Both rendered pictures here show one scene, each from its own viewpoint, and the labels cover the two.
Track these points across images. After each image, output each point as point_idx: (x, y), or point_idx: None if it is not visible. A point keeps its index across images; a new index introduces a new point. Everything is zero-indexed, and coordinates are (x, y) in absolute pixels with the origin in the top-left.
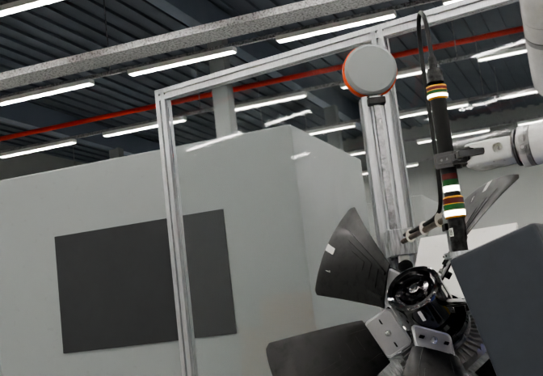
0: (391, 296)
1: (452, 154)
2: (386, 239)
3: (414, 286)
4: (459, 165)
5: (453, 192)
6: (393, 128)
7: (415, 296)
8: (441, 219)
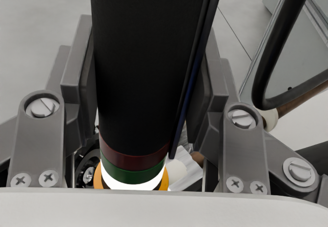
0: (84, 147)
1: (11, 121)
2: None
3: (86, 175)
4: (190, 135)
5: (105, 184)
6: None
7: (75, 187)
8: None
